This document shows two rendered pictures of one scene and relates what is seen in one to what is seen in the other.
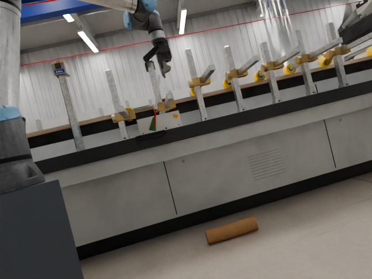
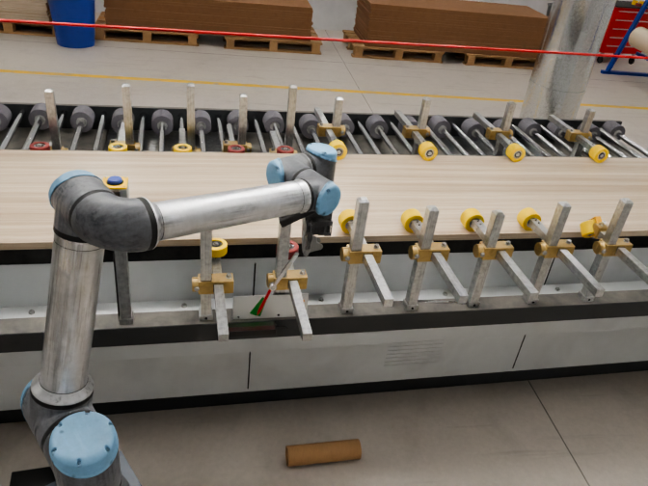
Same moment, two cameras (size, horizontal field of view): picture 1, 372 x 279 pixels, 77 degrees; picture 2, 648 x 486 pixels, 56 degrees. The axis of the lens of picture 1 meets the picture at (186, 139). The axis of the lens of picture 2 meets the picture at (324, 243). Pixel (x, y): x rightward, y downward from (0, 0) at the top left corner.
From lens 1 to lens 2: 148 cm
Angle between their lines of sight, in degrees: 33
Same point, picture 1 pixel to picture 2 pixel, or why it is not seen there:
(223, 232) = (311, 458)
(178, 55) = not seen: outside the picture
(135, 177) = not seen: hidden behind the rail
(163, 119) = (279, 303)
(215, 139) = (349, 336)
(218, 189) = (325, 367)
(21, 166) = not seen: outside the picture
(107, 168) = (164, 348)
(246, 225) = (345, 454)
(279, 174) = (425, 363)
